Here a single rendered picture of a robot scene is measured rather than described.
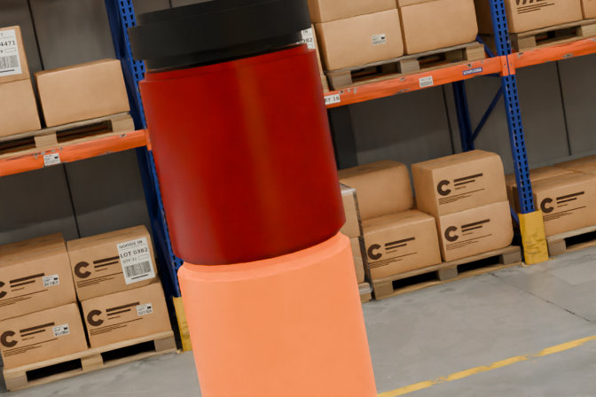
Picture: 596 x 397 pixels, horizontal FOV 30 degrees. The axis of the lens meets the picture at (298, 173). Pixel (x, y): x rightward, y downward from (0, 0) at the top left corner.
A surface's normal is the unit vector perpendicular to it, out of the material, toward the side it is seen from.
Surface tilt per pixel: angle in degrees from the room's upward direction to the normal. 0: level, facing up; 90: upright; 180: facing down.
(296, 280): 90
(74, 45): 90
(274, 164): 90
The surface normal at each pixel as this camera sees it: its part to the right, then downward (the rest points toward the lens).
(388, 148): 0.25, 0.11
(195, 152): -0.47, 0.22
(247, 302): -0.23, 0.20
